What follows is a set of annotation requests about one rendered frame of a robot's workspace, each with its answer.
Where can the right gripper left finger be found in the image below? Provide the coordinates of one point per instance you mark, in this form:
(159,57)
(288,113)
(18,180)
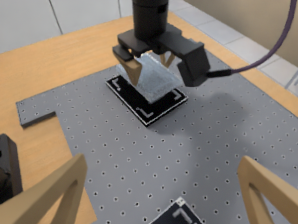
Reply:
(30,206)

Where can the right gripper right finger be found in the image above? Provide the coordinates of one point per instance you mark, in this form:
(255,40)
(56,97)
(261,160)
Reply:
(255,179)

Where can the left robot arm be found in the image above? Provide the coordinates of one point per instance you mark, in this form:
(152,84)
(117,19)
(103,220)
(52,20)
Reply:
(7,180)

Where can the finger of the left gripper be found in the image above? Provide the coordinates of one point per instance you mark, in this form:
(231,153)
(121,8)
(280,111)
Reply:
(169,61)
(134,66)

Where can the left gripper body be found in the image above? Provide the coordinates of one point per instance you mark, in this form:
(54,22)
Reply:
(152,32)

